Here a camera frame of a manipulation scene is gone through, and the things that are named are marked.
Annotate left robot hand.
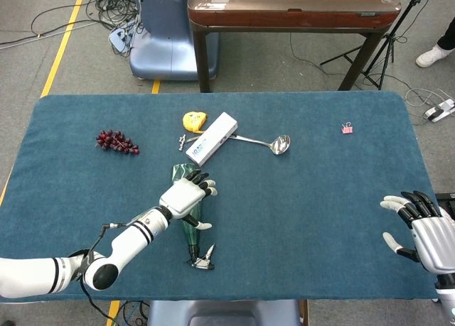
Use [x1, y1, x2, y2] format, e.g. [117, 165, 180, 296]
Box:
[159, 170, 218, 232]

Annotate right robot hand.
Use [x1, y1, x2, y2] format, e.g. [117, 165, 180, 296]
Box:
[379, 190, 455, 277]

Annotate green spray bottle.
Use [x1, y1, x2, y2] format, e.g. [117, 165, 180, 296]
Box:
[172, 164, 217, 271]

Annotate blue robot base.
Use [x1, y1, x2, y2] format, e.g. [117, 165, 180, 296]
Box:
[129, 0, 220, 81]

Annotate black tripod stand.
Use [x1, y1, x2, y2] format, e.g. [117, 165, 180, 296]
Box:
[320, 0, 428, 90]

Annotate small metal key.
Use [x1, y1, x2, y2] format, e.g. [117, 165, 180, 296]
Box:
[177, 134, 200, 152]

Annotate white rectangular carton box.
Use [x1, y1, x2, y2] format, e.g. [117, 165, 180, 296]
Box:
[186, 112, 239, 166]

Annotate blue table cloth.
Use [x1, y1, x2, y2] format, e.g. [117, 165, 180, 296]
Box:
[0, 90, 446, 303]

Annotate yellow tape measure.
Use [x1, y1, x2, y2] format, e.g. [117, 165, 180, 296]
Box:
[182, 112, 208, 134]

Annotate red grape bunch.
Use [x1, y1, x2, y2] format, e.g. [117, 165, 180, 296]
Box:
[95, 129, 141, 156]

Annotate steel ladle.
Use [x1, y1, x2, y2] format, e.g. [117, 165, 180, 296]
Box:
[227, 134, 291, 156]

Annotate grey robot torso base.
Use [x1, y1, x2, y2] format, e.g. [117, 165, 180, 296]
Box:
[146, 299, 301, 326]

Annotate white power strip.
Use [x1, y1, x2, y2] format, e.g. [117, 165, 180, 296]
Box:
[424, 98, 455, 123]

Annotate white shoe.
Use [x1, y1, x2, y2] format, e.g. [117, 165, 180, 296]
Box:
[415, 43, 450, 68]

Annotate wooden mahjong table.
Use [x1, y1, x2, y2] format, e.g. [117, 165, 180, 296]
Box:
[187, 0, 402, 93]

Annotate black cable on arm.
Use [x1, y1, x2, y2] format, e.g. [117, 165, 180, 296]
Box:
[69, 222, 126, 326]

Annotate tangled black floor cables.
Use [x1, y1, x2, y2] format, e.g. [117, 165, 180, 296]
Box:
[0, 0, 145, 59]

